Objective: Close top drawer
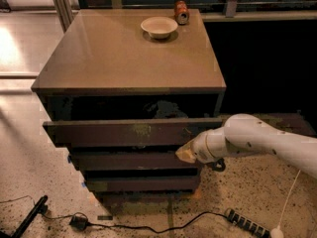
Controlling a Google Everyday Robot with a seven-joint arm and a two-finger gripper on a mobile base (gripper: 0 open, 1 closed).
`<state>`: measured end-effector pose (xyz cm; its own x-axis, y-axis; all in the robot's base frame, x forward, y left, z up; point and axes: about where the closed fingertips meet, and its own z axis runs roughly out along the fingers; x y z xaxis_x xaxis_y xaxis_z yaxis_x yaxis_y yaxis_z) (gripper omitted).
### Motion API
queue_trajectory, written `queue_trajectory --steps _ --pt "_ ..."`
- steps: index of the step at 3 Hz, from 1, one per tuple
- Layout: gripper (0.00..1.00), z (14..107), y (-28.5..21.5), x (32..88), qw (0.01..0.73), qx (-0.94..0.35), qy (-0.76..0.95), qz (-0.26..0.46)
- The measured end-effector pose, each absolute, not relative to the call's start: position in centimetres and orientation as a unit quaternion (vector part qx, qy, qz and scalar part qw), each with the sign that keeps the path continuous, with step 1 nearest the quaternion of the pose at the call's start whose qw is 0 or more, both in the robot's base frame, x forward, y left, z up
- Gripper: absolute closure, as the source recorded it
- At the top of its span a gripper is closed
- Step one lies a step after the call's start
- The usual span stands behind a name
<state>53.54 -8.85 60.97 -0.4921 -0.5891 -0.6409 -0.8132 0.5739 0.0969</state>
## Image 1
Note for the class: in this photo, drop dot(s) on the dark top drawer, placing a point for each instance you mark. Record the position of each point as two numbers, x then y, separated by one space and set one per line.
127 133

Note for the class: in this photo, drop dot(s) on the orange soda can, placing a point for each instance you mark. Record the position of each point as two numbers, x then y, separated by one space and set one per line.
181 13

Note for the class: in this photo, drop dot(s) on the yellow foam padded gripper finger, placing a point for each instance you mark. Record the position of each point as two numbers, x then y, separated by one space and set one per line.
186 154

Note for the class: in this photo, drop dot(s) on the dark bottom drawer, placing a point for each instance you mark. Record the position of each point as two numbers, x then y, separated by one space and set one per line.
143 184

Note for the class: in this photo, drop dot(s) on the green chip bag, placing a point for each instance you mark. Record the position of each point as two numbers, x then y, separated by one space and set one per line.
164 109

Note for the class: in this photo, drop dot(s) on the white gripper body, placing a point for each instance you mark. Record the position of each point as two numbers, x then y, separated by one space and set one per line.
198 147

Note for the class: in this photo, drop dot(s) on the white paper bowl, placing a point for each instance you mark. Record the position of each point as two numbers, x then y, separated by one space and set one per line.
159 27

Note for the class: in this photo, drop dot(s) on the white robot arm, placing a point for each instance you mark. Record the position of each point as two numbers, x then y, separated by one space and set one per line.
243 135

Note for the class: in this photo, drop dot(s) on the black stand leg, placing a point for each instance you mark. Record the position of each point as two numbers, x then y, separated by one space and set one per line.
40 207

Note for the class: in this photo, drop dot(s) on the dark middle drawer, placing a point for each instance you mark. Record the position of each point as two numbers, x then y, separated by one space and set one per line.
98 161

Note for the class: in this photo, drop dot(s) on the dark drawer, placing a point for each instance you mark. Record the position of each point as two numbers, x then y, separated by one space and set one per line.
127 133
98 161
143 184

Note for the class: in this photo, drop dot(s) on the black power strip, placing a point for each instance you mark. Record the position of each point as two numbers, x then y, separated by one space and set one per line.
246 224

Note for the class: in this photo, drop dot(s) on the grey brown drawer cabinet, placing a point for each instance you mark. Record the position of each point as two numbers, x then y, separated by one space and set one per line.
106 67

